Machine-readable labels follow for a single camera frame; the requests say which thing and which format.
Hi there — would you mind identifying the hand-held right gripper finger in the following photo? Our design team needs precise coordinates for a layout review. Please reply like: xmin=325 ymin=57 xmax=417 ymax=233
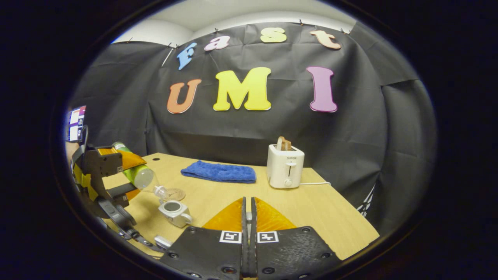
xmin=158 ymin=196 xmax=248 ymax=280
xmin=250 ymin=196 xmax=343 ymax=280

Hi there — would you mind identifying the clear green label water bottle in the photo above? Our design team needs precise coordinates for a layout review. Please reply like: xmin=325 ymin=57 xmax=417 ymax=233
xmin=112 ymin=142 xmax=168 ymax=200

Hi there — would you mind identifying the round woven coaster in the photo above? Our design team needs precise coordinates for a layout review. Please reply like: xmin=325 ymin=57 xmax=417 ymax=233
xmin=165 ymin=188 xmax=186 ymax=202

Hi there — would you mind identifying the white teacup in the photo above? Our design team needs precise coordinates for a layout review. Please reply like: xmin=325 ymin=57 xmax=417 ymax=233
xmin=158 ymin=200 xmax=193 ymax=228

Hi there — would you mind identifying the computer monitor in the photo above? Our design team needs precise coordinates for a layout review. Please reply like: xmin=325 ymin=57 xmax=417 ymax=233
xmin=67 ymin=105 xmax=87 ymax=142

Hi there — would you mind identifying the blue towel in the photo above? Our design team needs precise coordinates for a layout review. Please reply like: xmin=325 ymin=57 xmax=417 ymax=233
xmin=181 ymin=160 xmax=257 ymax=184

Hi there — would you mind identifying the white toaster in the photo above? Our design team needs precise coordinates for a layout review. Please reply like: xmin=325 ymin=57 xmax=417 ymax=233
xmin=267 ymin=144 xmax=305 ymax=189

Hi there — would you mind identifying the black white patterned board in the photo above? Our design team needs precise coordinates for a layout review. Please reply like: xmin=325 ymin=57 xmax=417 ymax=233
xmin=357 ymin=184 xmax=376 ymax=217

